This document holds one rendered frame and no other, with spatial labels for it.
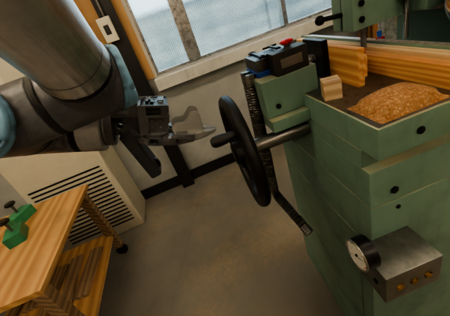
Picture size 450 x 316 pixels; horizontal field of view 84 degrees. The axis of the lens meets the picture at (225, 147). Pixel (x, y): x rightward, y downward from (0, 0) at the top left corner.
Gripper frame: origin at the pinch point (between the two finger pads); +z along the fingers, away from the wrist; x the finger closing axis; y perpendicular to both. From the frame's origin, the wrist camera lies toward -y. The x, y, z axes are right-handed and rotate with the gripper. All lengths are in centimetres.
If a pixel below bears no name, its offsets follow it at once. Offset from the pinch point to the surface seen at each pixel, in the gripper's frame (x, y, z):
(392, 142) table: -19.6, 4.9, 26.0
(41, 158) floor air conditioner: 95, -50, -80
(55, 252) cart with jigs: 32, -60, -54
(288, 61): 3.3, 14.4, 17.6
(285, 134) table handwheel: 2.9, -2.6, 19.3
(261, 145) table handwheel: 2.7, -5.2, 13.3
